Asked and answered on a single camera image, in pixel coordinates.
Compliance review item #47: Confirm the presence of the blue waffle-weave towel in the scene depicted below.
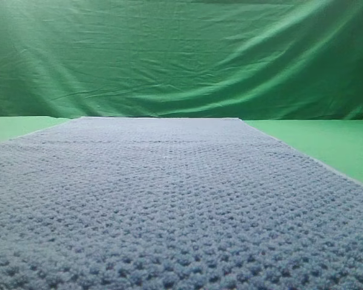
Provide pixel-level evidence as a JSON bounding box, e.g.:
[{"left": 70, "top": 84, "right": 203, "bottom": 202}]
[{"left": 0, "top": 117, "right": 363, "bottom": 289}]

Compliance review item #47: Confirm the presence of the green backdrop cloth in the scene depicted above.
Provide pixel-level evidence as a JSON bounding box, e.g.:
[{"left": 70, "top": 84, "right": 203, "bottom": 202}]
[{"left": 0, "top": 1, "right": 363, "bottom": 120}]

